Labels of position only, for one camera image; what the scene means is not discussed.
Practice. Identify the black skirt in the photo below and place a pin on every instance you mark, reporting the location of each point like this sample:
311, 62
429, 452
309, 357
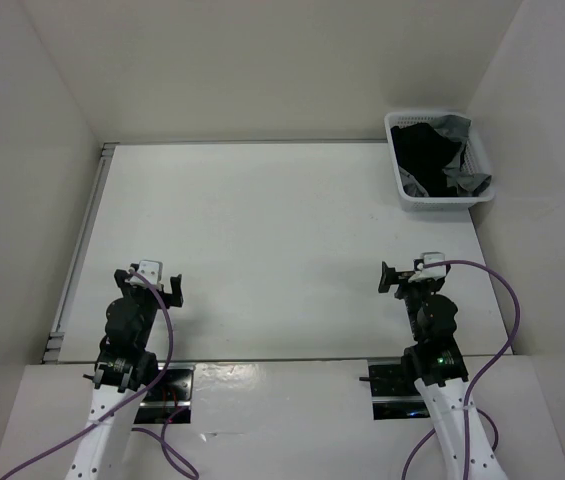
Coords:
422, 155

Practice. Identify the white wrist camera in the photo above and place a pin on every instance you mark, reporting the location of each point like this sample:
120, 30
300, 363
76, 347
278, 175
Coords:
150, 270
429, 266

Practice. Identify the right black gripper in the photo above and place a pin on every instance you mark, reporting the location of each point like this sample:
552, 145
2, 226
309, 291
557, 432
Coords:
391, 276

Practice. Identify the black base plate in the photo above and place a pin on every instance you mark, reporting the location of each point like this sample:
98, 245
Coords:
393, 395
170, 400

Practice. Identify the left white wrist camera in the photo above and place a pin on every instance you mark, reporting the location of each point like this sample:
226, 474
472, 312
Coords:
150, 270

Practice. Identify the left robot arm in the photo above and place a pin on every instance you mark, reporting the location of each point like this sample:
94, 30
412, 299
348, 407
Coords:
124, 370

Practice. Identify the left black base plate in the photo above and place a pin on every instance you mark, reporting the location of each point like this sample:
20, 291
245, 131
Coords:
170, 400

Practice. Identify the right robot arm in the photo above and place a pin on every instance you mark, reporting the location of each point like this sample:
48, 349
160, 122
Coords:
435, 367

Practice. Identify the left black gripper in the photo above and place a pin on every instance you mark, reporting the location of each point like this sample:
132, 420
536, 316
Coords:
175, 296

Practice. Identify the white plastic basket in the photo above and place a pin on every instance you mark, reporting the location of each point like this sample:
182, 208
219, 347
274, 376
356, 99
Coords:
476, 162

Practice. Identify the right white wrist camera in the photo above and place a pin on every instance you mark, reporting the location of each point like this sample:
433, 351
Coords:
429, 266

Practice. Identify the grey skirt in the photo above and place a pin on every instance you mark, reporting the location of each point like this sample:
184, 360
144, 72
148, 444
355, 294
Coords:
467, 184

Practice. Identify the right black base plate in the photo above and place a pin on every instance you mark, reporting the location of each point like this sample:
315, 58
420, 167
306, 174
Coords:
393, 395

